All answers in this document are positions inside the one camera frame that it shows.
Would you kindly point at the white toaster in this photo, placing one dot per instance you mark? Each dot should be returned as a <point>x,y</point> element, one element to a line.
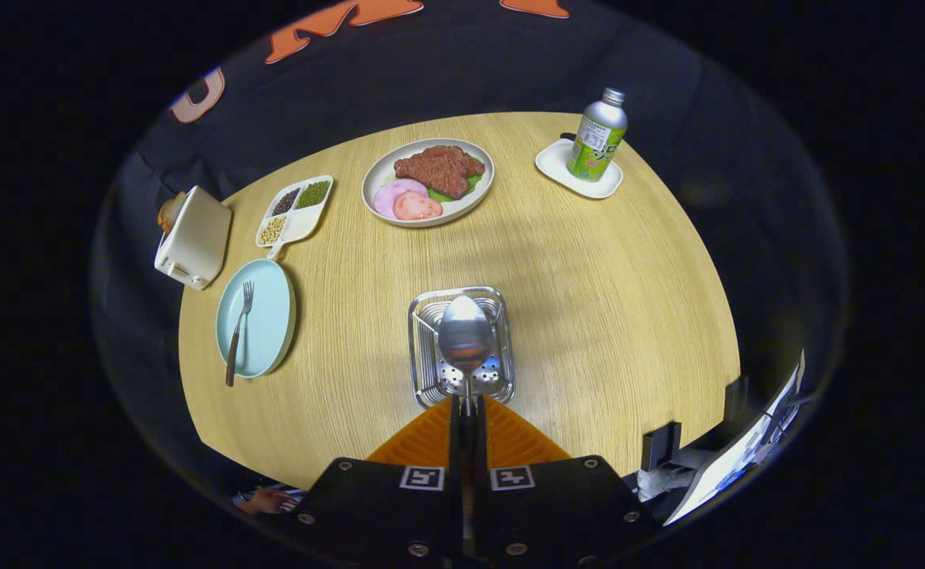
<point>198,237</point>

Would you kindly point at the white divided tray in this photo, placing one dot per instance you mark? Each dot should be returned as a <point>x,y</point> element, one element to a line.
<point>298,225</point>

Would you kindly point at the green label metal bottle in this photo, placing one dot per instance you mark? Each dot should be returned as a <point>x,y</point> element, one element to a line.
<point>593,150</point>

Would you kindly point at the pile of soybeans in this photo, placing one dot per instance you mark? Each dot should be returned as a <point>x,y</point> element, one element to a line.
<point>273,230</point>

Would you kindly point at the green lettuce leaf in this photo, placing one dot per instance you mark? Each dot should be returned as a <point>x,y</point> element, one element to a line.
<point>474,183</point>

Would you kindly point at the white monitor screen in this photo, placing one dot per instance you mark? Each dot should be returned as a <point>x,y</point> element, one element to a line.
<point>735,458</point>

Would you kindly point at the light blue plate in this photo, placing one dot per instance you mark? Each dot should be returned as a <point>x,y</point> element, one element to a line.
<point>269,316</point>

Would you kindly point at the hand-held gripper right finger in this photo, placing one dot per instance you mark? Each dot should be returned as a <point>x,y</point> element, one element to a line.
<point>480,450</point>

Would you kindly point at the metal spoon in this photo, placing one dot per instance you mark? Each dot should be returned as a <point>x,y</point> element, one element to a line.
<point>465,336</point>

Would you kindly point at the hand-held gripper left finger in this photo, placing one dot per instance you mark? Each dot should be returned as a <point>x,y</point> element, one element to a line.
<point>456,450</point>

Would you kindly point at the brown meat steak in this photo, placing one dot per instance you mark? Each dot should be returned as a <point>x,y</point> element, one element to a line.
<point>439,170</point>

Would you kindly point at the pile of green beans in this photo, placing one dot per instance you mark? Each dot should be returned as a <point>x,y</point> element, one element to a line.
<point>313,194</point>

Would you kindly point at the small white dish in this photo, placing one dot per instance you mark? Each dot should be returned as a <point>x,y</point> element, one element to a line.
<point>553,166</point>

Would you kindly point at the pale pink ham slice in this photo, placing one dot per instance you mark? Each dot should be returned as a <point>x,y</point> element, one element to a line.
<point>387,197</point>

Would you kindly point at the toasted bread slice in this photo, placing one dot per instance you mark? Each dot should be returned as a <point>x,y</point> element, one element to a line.
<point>170,212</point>

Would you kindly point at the pile of red beans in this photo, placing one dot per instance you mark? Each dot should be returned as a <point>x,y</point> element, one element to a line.
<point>285,202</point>

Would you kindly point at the beige dinner plate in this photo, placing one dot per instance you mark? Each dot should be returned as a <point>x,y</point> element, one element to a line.
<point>379,170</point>

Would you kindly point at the reddish ham slice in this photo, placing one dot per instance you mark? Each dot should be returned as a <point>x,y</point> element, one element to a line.
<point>419,207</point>

